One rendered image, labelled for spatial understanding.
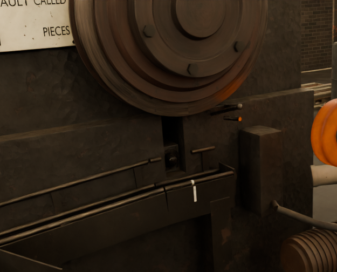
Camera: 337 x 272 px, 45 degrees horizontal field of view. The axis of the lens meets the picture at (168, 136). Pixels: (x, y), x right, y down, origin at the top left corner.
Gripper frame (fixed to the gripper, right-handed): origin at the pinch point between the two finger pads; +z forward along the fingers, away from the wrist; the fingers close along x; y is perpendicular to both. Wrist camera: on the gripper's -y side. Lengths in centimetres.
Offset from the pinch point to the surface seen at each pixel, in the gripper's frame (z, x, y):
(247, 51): 21.1, 13.4, 11.4
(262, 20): 24.7, 7.5, 17.7
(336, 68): 175, -195, -63
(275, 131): 16.5, 3.7, -9.7
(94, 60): 23, 50, 11
